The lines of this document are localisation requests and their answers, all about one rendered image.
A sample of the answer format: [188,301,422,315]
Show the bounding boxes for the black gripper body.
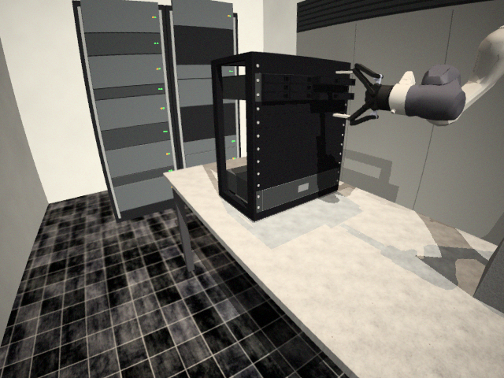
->
[365,83,394,111]

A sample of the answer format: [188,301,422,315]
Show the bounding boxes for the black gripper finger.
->
[333,99,379,126]
[335,63,384,95]

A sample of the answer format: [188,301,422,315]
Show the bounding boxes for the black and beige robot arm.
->
[389,25,504,126]

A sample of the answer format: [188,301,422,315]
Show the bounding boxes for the black server rack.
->
[211,51,356,223]

